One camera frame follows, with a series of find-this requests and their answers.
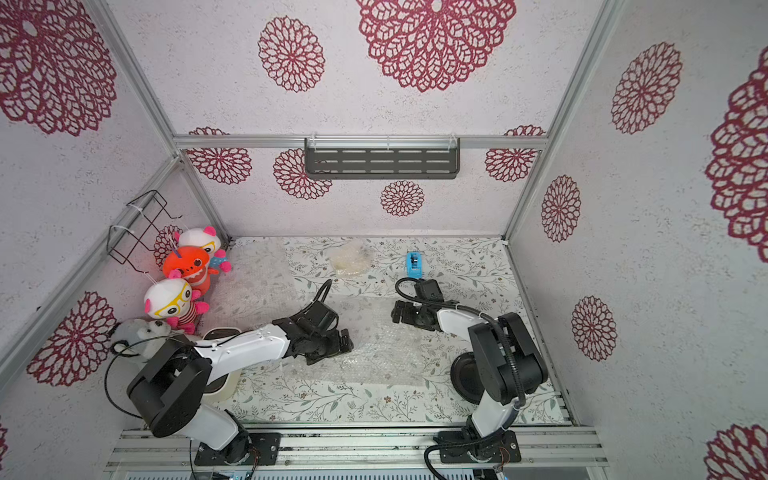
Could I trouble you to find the cream plate with black flowers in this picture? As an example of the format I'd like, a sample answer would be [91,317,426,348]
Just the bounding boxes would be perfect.
[328,239,376,278]

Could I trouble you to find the clear bubble wrap sheet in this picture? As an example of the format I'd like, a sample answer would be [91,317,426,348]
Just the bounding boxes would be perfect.
[326,238,378,280]
[283,295,458,386]

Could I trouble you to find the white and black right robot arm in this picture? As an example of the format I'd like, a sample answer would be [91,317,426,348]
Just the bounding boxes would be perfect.
[392,277,548,438]

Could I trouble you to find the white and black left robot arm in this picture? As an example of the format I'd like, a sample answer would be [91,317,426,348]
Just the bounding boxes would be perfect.
[126,301,353,463]

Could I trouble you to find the blue tape dispenser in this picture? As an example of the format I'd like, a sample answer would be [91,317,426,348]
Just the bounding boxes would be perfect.
[406,251,423,279]

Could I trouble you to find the white plush with blue dots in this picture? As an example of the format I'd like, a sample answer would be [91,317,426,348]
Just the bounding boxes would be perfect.
[174,226,233,273]

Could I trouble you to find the red monster plush toy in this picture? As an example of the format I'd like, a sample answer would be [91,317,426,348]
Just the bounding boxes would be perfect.
[162,246,217,295]

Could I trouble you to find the white plush with striped shirt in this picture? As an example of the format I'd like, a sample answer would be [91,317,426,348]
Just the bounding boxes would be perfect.
[144,278,209,335]

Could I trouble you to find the grey plush koala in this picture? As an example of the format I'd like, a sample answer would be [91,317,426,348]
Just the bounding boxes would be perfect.
[109,319,180,367]

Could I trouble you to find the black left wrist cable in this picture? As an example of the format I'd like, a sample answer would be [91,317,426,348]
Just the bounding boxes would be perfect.
[302,278,340,331]

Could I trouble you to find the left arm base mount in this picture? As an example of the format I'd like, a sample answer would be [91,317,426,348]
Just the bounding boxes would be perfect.
[193,432,282,467]

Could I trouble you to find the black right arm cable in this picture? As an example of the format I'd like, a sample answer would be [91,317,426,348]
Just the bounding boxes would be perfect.
[394,277,529,480]

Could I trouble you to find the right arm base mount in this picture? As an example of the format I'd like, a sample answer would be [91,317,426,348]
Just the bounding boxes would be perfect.
[434,429,522,464]

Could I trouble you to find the grey slotted wall shelf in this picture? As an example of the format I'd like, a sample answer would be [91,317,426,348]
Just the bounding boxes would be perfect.
[304,137,461,180]

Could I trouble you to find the black wire wall basket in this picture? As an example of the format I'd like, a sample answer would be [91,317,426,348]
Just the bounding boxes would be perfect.
[105,189,183,274]

